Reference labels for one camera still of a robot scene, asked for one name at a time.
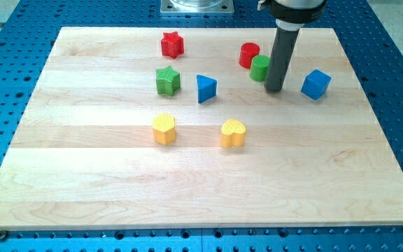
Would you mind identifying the red cylinder block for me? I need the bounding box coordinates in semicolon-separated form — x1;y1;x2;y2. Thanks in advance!
239;42;260;69

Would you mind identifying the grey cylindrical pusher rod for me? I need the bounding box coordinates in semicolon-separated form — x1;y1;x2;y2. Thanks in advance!
264;19;304;92

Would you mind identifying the yellow heart block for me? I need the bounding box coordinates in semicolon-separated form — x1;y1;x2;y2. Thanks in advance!
220;119;246;148

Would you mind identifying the green star block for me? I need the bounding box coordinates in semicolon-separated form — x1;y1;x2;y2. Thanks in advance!
155;66;181;97

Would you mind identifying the yellow hexagon block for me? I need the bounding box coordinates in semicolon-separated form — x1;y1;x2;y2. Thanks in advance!
152;113;176;145

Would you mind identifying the blue cube block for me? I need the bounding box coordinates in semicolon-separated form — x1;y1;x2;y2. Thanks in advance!
301;69;332;100

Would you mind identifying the red star block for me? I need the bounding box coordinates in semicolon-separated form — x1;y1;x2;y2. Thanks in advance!
160;31;185;59

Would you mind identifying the light wooden board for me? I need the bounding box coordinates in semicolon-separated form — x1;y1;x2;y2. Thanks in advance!
0;27;403;230

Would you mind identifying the blue triangle block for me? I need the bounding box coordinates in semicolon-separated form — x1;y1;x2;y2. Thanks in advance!
197;75;217;104

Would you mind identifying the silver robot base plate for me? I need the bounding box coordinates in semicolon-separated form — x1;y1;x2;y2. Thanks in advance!
160;0;234;14

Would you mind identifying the green cylinder block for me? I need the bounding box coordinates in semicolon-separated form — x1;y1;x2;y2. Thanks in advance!
250;55;269;82

